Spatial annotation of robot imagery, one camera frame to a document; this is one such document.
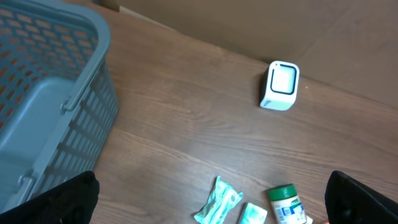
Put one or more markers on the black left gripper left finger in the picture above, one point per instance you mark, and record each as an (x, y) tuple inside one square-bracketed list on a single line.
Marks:
[(72, 202)]

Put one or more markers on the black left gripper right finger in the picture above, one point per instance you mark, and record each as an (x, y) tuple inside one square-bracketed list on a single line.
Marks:
[(348, 201)]

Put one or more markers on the green capped bottle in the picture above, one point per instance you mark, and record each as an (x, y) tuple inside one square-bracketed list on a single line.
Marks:
[(286, 204)]

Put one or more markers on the teal tissue pack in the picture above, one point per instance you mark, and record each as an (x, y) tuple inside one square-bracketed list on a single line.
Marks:
[(252, 214)]

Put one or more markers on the teal snack bar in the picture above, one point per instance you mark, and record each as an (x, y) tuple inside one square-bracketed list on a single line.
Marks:
[(221, 200)]

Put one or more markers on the white barcode scanner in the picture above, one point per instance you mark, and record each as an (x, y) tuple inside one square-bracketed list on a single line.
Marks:
[(281, 86)]

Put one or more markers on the grey plastic basket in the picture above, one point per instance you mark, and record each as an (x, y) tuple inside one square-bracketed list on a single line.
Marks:
[(58, 102)]

